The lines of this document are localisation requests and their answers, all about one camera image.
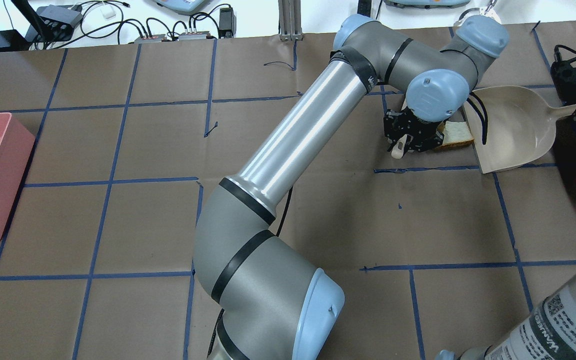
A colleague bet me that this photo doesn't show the black usb hub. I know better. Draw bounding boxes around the black usb hub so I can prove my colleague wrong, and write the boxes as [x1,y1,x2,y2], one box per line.
[37,4,83,41]

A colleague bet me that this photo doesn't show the beige plastic dustpan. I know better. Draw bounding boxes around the beige plastic dustpan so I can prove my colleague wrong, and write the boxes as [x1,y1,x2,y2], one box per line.
[463,85,576,174]

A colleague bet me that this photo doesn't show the aluminium frame post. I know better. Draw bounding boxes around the aluminium frame post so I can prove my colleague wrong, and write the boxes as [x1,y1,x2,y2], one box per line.
[278,0,304,43]

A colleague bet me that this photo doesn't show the beige hand brush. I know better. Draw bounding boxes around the beige hand brush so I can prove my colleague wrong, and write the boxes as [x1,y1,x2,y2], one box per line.
[390,134,409,160]

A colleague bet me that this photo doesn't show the large bread slice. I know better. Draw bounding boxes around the large bread slice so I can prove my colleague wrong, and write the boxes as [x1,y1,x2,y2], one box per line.
[434,121,474,152]

